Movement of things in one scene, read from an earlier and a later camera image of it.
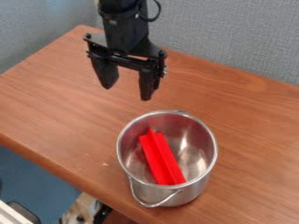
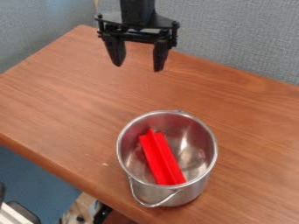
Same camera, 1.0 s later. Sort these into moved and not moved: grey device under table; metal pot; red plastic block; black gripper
Moved: black gripper
Not moved: metal pot; red plastic block; grey device under table
